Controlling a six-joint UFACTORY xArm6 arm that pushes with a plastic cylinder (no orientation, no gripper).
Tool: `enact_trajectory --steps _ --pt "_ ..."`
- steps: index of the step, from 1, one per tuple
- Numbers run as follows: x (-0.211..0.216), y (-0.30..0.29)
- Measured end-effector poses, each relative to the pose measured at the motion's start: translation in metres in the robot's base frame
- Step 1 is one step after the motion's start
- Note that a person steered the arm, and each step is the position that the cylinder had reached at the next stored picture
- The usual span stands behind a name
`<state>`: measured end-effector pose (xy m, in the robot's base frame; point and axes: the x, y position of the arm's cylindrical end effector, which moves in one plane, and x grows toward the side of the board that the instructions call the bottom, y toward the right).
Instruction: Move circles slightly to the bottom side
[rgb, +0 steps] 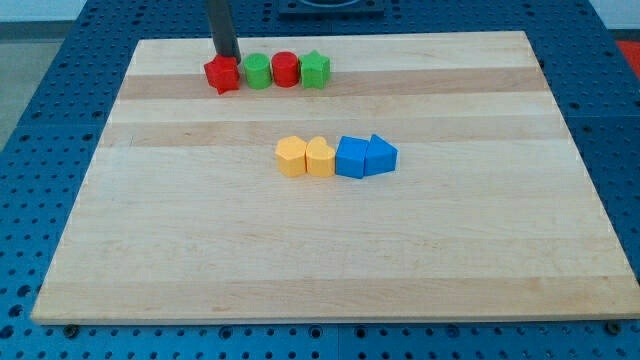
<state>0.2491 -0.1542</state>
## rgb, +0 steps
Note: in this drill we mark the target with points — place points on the yellow heart block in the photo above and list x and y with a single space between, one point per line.
320 158

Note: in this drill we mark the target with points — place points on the green cylinder block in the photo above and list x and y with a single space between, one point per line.
257 68

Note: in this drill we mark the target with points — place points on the red star block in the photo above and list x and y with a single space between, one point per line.
222 73

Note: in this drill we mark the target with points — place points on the blue triangular prism block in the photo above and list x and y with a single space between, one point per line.
380 157

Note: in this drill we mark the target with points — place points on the yellow hexagon block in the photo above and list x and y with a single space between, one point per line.
291 156

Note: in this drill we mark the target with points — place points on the blue cube block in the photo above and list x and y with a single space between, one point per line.
350 157

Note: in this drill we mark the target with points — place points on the light wooden board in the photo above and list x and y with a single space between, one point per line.
183 216

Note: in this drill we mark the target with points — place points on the red cylinder block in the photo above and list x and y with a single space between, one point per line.
285 69

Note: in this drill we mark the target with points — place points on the green star block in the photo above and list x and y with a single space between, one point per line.
315 70

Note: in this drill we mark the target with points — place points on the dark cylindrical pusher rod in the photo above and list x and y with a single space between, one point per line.
222 29

